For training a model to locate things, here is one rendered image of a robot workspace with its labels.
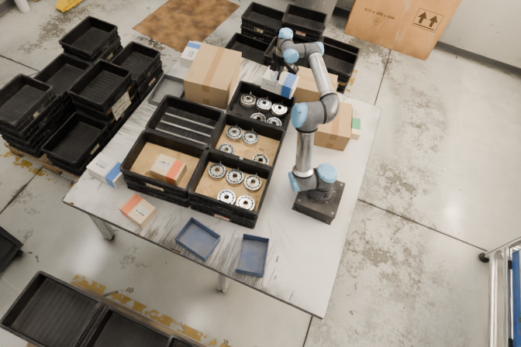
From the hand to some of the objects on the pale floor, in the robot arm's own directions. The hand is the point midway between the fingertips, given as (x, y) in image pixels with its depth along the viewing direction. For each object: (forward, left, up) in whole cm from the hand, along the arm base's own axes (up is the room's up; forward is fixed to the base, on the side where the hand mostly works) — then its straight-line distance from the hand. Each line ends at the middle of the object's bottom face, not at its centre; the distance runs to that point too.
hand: (280, 80), depth 219 cm
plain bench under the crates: (-7, -33, -110) cm, 115 cm away
